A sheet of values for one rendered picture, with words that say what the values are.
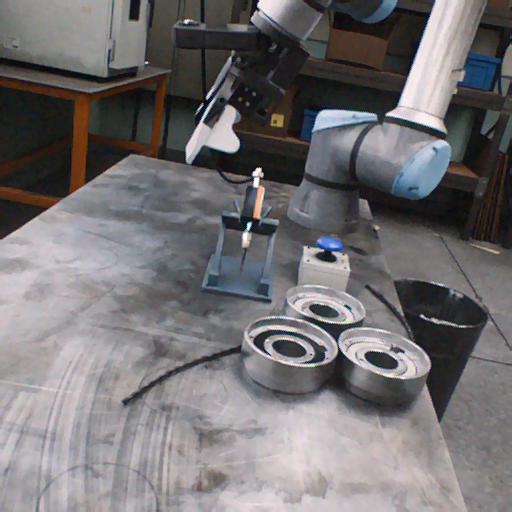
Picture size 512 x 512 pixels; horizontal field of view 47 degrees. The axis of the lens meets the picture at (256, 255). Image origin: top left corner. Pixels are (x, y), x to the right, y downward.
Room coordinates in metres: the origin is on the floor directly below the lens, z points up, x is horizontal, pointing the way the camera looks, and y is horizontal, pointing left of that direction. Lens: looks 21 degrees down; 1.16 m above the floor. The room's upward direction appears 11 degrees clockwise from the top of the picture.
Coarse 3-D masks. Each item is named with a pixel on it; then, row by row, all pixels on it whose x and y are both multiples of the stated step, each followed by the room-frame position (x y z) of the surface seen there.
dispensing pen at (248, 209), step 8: (256, 176) 0.84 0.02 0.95; (256, 184) 0.84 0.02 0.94; (248, 192) 0.81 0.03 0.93; (256, 192) 0.81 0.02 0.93; (248, 200) 0.81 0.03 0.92; (248, 208) 0.80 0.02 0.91; (248, 216) 0.79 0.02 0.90; (248, 224) 0.80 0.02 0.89; (248, 232) 0.79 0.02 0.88; (248, 240) 0.79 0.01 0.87; (240, 272) 0.76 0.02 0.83
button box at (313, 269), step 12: (312, 252) 0.85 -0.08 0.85; (336, 252) 0.87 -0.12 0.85; (300, 264) 0.85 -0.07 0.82; (312, 264) 0.81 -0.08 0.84; (324, 264) 0.81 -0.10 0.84; (336, 264) 0.82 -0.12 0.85; (348, 264) 0.83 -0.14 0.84; (300, 276) 0.81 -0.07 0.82; (312, 276) 0.81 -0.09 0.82; (324, 276) 0.81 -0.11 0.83; (336, 276) 0.80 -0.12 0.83; (348, 276) 0.80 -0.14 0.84; (336, 288) 0.80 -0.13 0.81
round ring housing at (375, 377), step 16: (352, 336) 0.63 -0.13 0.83; (368, 336) 0.64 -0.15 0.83; (384, 336) 0.64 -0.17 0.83; (400, 336) 0.63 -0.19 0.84; (368, 352) 0.60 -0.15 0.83; (384, 352) 0.61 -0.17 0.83; (416, 352) 0.61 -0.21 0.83; (336, 368) 0.57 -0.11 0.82; (352, 368) 0.55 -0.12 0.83; (368, 368) 0.54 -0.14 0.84; (384, 368) 0.61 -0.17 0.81; (400, 368) 0.58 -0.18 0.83; (416, 368) 0.59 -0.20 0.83; (352, 384) 0.55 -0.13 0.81; (368, 384) 0.54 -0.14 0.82; (384, 384) 0.54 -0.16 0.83; (400, 384) 0.54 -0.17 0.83; (416, 384) 0.55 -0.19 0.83; (368, 400) 0.54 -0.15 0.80; (384, 400) 0.54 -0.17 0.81; (400, 400) 0.55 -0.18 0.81
